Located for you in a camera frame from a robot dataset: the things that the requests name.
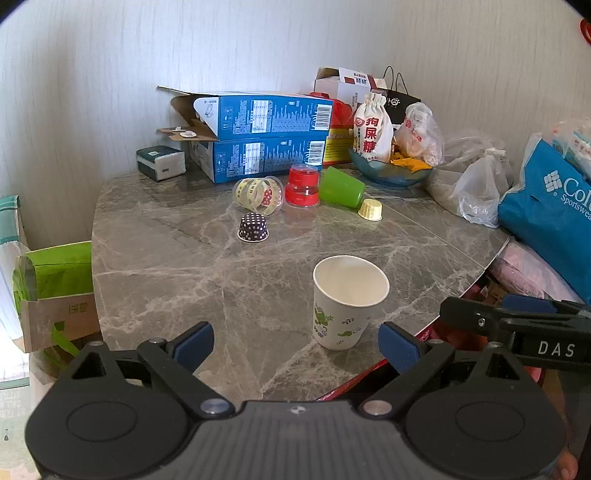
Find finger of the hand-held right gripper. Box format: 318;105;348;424
438;297;561;335
501;294;591;319

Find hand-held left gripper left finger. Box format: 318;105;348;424
55;322;236;419

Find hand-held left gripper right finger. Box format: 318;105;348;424
358;322;536;418

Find white paper cup green print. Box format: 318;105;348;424
313;255;391;352

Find dark polka dot cupcake cup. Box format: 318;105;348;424
237;213;270;243

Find yellow cupcake cup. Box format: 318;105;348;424
358;198;384;223

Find clear cup yellow pattern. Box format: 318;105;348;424
233;175;285;217

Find green plastic cup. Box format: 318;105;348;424
320;166;366;210

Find red clear plastic cup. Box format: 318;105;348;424
288;163;321;188
284;184;321;209

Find pink cloth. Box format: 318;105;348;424
488;239;588;306

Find blue shopping bag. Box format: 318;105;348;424
497;137;591;305

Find white knotted plastic bag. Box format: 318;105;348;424
454;148;509;228

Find brown cardboard box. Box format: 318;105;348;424
20;291;103;354

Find yellow wrapper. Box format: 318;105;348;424
389;154;428;174

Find blue glass bowl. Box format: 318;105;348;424
348;148;435;188

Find clear plastic bag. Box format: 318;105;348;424
425;129;514;209

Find plastic wrapped packets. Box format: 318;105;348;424
549;117;591;182

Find clear bag of snacks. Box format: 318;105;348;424
392;102;445;168

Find green white tissue pack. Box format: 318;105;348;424
136;144;187;181

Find red yellow box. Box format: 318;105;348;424
323;98;360;166

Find teal patterned bag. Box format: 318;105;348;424
0;194;29;252

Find black paper bag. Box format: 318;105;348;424
379;66;422;126

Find upper blue cardboard box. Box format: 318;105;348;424
157;85;334;142

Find white red carton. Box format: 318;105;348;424
314;67;389;110

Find white cloth drawstring pouch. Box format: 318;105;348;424
353;92;394;165

